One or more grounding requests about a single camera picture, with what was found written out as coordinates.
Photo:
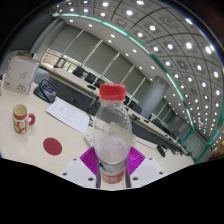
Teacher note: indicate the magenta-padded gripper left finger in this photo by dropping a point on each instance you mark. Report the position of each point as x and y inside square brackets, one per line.
[78, 171]

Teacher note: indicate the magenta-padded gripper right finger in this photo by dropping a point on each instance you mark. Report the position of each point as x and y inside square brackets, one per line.
[146, 170]

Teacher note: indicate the clear red-capped water bottle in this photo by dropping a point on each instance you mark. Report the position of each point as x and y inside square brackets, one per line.
[111, 140]

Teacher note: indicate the flat round red coaster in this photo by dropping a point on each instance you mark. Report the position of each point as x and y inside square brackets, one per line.
[52, 146]

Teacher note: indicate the white printed paper sheets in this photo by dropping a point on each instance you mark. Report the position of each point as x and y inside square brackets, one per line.
[68, 115]

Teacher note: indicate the red floral ceramic mug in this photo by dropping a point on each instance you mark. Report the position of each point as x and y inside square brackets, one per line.
[20, 118]

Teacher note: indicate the long curved conference desk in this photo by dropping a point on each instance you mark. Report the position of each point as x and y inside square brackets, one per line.
[71, 79]

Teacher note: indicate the row of black office chairs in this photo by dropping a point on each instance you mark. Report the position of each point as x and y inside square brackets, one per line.
[90, 78]

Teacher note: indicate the white copy paper box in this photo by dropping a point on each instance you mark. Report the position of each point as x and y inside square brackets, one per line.
[20, 75]

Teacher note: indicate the recessed ceiling lights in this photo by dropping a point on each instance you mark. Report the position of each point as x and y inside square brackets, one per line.
[170, 46]

